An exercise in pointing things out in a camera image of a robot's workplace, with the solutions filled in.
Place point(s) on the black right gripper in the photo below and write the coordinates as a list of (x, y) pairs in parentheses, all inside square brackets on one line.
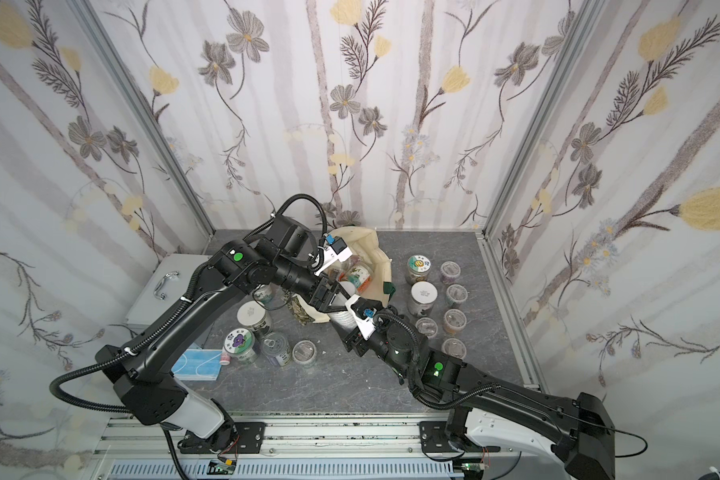
[(353, 338)]

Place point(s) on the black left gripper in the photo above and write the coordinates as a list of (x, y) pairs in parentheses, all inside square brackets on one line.
[(322, 293)]

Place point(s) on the plain white lid jar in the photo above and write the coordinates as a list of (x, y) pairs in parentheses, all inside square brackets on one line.
[(255, 318)]

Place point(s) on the white purple cartoon seed jar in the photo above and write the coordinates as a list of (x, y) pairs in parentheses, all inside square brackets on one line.
[(240, 345)]

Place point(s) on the white cartoon label seed jar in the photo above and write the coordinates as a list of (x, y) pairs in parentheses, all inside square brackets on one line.
[(418, 269)]

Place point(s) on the yellow stripe lid jar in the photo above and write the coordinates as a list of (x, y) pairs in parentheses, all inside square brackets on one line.
[(455, 348)]

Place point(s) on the clear jar brown contents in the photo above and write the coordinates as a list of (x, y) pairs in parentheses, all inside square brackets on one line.
[(454, 321)]

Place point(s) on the clear jar grey contents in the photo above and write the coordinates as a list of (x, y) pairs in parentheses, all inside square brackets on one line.
[(456, 296)]

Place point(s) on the clear purple label seed jar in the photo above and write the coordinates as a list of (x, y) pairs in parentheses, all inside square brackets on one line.
[(450, 272)]

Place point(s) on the grey label seed jar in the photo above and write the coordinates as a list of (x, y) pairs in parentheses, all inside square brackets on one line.
[(343, 316)]

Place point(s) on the red orange label seed jar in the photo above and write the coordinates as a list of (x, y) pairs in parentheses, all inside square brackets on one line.
[(360, 276)]

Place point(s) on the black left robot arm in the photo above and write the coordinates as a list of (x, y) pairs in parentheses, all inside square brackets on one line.
[(282, 252)]

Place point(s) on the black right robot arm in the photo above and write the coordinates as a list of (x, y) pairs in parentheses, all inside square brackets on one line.
[(579, 430)]

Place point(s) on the cream canvas tote bag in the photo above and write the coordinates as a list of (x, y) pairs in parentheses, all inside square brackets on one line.
[(356, 260)]

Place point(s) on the silver tin can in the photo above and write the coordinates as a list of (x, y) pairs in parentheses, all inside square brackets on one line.
[(276, 348)]

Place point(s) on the red green label jar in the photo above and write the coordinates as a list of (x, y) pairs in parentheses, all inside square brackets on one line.
[(427, 327)]

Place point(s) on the white text label jar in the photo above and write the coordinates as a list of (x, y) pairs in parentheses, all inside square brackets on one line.
[(423, 296)]

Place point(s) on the blue face mask pack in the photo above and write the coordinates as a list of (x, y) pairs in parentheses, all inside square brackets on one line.
[(198, 365)]

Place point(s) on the grey metal case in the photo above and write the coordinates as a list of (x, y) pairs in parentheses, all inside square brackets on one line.
[(166, 285)]

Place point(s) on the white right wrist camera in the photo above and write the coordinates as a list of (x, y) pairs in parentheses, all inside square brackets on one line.
[(363, 311)]

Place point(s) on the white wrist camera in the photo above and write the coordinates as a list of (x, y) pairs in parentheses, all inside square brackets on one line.
[(363, 311), (334, 250)]

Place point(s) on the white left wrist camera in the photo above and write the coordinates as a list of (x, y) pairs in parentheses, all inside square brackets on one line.
[(334, 250)]

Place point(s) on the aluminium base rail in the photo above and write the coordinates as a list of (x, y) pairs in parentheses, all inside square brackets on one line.
[(306, 446)]

